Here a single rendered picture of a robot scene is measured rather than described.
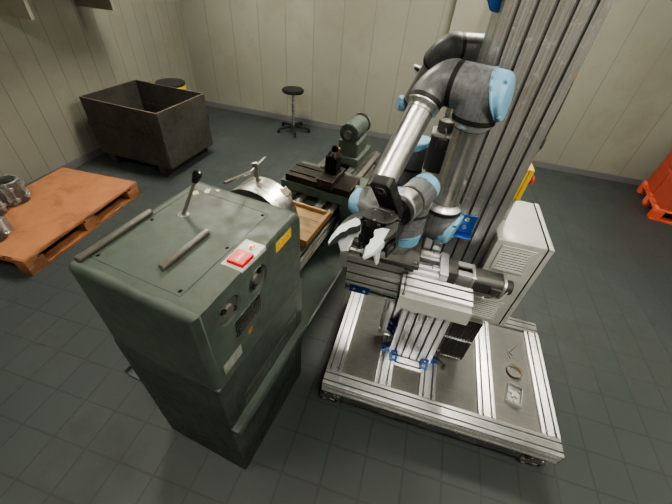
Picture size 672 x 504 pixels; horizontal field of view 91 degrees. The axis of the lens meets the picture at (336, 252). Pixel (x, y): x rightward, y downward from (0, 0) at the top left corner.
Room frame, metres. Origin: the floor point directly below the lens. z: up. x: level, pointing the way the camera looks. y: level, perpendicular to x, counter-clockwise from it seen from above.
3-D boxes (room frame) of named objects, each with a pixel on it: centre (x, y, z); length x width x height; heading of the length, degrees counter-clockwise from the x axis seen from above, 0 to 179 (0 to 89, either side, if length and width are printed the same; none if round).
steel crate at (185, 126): (3.68, 2.26, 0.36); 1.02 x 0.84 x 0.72; 78
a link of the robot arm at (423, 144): (1.49, -0.33, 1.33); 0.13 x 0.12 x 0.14; 99
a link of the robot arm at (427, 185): (0.72, -0.19, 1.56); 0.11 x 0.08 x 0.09; 147
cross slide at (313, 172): (1.83, 0.13, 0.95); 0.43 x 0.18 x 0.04; 70
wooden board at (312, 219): (1.46, 0.27, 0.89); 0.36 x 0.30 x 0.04; 70
